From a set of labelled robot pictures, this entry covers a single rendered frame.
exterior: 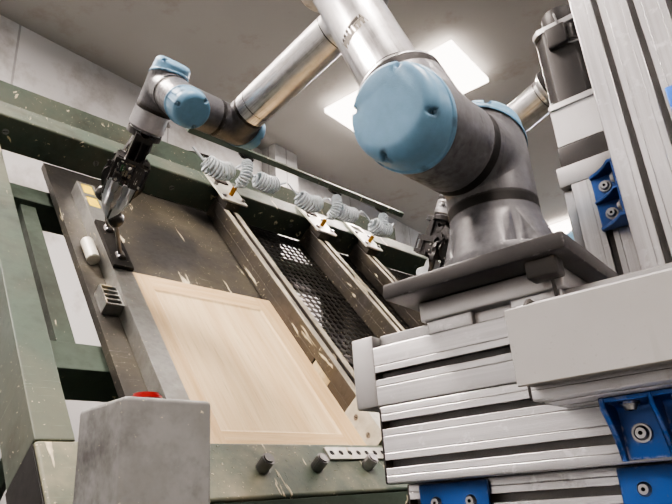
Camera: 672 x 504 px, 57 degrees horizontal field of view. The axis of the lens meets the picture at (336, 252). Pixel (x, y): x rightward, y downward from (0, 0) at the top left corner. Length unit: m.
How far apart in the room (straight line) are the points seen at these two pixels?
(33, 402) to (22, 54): 3.86
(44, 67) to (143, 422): 4.15
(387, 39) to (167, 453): 0.57
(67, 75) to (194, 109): 3.68
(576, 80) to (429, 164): 0.45
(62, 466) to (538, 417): 0.64
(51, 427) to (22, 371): 0.12
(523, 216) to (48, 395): 0.75
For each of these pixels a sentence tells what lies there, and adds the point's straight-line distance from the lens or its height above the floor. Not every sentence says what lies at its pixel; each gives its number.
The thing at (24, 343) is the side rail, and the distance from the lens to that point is 1.16.
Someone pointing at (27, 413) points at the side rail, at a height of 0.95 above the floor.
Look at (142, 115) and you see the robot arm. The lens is 1.33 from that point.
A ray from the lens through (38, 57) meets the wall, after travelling 4.82.
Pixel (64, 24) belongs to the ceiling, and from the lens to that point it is 4.80.
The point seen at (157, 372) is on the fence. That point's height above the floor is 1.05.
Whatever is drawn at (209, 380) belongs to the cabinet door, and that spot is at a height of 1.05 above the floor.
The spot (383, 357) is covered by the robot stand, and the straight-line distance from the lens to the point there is 0.79.
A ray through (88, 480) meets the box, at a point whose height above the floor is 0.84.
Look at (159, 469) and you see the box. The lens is 0.78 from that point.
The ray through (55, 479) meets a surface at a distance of 0.97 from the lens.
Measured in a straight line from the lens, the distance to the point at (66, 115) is 2.48.
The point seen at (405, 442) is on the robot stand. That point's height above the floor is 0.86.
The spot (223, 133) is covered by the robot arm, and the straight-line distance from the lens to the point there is 1.28.
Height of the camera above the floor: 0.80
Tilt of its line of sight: 22 degrees up
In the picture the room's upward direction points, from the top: 4 degrees counter-clockwise
